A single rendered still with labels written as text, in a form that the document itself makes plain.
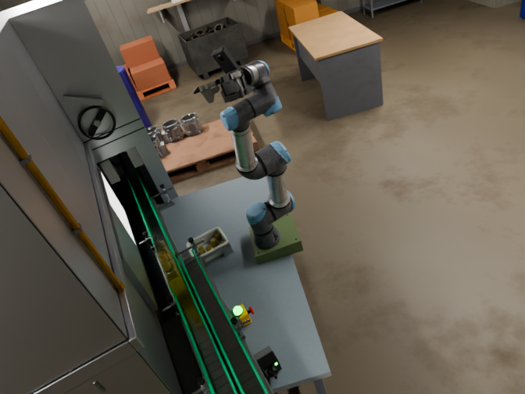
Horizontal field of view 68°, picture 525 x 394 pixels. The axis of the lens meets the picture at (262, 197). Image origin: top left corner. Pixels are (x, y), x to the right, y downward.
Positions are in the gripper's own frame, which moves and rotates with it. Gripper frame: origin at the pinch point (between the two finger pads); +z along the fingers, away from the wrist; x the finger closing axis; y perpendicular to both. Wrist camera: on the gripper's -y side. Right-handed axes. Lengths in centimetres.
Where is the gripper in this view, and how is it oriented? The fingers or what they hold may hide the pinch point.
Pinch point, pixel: (212, 83)
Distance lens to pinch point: 119.1
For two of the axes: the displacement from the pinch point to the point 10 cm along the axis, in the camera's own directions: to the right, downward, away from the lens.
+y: 3.5, 8.9, 3.0
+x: -8.6, 1.8, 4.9
